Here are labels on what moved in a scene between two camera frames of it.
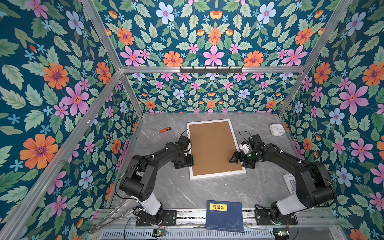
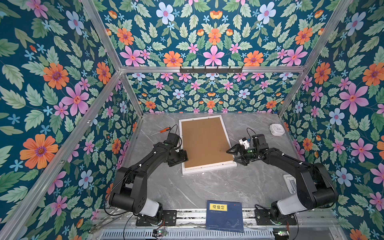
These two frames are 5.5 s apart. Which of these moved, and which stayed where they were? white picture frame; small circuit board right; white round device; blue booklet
Moved: white picture frame
Stayed: white round device; small circuit board right; blue booklet
